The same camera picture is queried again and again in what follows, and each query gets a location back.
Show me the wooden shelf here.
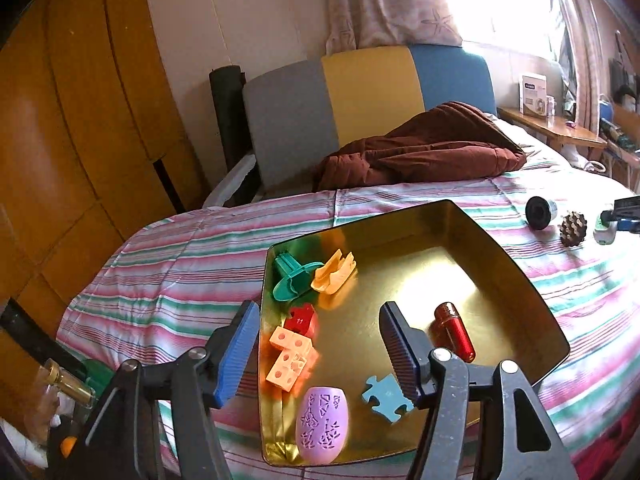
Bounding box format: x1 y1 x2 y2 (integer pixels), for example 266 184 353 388
497 105 608 151

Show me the grey yellow blue headboard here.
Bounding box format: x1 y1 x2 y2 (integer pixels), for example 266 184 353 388
242 44 498 200

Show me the white quilt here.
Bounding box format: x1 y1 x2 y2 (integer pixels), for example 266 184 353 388
487 112 571 171

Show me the brown spiky ball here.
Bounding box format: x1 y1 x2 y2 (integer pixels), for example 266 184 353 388
559 212 587 248

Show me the black rolled mat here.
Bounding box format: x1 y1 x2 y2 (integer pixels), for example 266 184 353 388
209 65 256 176

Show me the window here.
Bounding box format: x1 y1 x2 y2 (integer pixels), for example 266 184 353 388
435 0 566 56

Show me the teal puzzle piece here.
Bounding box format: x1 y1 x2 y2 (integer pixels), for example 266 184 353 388
361 375 416 423

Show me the white bed rail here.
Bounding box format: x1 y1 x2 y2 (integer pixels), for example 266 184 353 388
202 155 261 208

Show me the floral curtain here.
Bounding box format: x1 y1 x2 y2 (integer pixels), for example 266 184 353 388
322 0 463 56
542 0 601 126

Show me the white green plug adapter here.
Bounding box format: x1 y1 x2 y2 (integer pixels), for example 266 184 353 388
593 210 621 246

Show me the orange plastic clip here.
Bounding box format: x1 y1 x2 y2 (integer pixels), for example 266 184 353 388
311 249 359 295

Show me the wooden wardrobe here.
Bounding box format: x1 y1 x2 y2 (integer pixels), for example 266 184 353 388
0 0 211 431

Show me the red cube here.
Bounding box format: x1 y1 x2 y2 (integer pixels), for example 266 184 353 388
284 304 318 337

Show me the purple patterned egg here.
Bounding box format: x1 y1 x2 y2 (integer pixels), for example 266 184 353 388
295 385 349 463

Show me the red metal cylinder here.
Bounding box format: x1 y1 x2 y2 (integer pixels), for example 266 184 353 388
432 301 476 363

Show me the brown blanket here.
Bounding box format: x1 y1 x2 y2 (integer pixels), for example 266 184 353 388
312 101 528 193

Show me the cluttered wooden desk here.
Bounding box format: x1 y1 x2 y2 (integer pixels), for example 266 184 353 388
597 92 640 186

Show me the white box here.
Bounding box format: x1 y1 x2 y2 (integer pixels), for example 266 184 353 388
520 74 549 116

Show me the black cylinder cap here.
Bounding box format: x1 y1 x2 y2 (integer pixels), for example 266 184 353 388
526 196 560 231

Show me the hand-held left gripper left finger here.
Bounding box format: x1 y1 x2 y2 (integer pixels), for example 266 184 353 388
75 300 262 480

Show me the teal plastic toy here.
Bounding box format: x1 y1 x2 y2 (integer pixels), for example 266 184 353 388
272 251 326 302

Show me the orange holed block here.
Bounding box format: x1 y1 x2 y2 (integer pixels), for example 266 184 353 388
265 347 319 391
270 326 314 361

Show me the gold metal tray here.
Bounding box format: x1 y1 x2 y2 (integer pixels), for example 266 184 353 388
257 199 572 468

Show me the green plastic object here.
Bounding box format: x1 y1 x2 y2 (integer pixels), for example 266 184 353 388
80 357 118 386

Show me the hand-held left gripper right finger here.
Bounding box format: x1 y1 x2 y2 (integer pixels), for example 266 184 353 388
378 301 581 480

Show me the brass capped bottle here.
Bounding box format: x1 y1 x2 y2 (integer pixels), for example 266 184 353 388
30 359 96 441

